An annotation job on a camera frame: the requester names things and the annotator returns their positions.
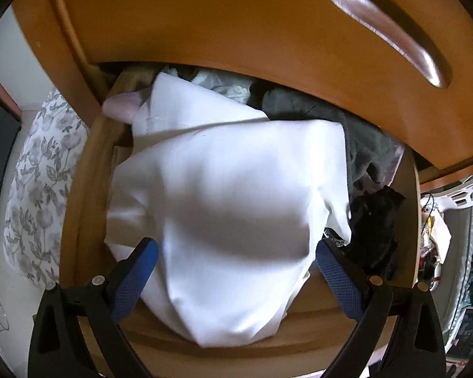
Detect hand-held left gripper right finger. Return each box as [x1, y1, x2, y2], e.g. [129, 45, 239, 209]
[315, 238, 446, 378]

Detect black lace underwear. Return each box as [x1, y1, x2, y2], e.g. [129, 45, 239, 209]
[345, 185, 406, 280]

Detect colourful small things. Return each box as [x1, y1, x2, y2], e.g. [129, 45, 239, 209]
[420, 193, 453, 286]

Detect white garment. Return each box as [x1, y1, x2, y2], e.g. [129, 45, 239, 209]
[102, 73, 353, 349]

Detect wooden drawer with shut front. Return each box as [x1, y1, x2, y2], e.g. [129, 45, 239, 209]
[47, 0, 473, 170]

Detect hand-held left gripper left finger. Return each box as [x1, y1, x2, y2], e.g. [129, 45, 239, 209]
[28, 237, 160, 378]

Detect grey floral bedsheet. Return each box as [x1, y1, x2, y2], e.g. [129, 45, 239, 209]
[2, 87, 89, 290]

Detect grey garment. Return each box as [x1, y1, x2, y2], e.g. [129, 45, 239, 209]
[262, 89, 403, 184]

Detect pink sock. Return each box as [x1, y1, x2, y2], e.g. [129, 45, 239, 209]
[102, 90, 147, 123]

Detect pink board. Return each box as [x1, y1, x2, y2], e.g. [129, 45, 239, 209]
[0, 59, 24, 116]

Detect wooden drawer holding clothes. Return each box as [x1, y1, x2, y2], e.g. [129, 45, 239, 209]
[59, 67, 422, 378]

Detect wooden nightstand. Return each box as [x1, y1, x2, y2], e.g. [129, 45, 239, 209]
[12, 0, 473, 195]

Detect white laundry basket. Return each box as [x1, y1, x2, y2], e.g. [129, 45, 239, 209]
[434, 173, 473, 347]

